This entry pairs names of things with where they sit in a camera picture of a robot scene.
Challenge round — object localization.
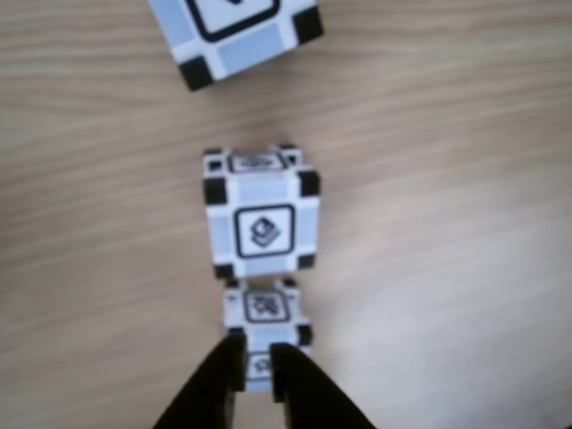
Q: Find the white cube double-diamond symbol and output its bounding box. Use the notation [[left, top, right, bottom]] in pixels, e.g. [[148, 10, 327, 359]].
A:
[[201, 143, 323, 281]]

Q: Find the white cube zigzag symbol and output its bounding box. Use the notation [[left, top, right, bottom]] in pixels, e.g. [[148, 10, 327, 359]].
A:
[[147, 0, 325, 93]]

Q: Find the white cube crossed-loop symbol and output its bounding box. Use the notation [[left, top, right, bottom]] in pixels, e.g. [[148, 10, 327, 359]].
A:
[[222, 277, 314, 394]]

